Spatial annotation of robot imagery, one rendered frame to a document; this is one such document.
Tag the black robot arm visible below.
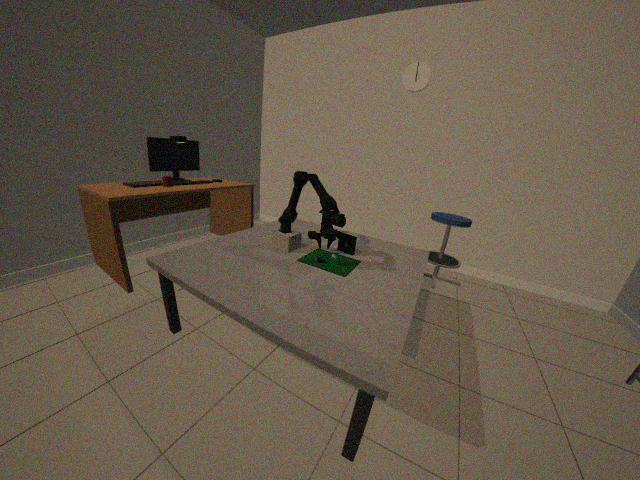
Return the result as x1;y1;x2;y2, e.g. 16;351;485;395
278;171;346;239

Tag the green circuit board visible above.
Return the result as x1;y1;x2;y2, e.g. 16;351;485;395
297;248;361;277

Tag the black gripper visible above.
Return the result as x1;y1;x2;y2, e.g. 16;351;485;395
308;223;343;250

